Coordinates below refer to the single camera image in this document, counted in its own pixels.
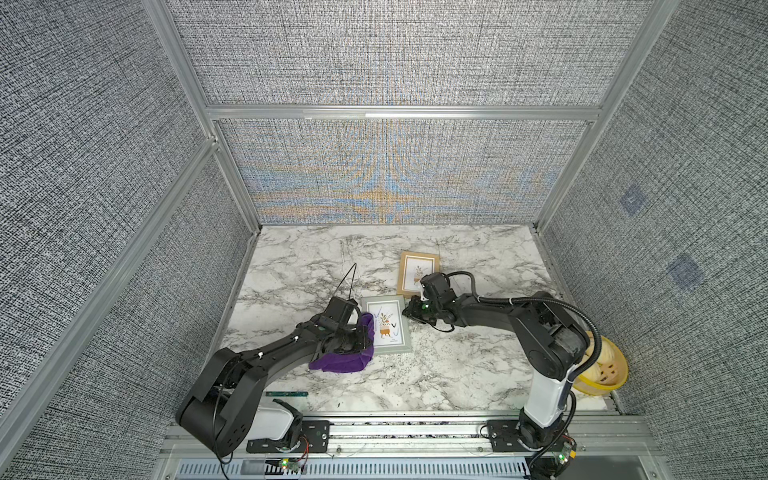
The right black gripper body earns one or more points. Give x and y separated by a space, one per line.
424 313

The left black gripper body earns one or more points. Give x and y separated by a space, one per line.
351 342

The purple cloth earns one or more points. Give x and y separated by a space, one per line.
353 361

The light wooden picture frame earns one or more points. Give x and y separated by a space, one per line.
412 268

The grey green picture frame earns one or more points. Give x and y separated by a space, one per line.
392 329

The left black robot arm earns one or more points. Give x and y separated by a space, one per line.
222 404

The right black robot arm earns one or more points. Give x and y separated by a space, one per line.
559 341

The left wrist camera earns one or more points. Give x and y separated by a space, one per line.
338 312

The green handled fork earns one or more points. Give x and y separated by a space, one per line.
287 394

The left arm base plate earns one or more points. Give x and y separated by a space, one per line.
300 436

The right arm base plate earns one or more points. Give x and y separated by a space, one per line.
510 435

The aluminium front rail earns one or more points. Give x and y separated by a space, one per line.
443 434

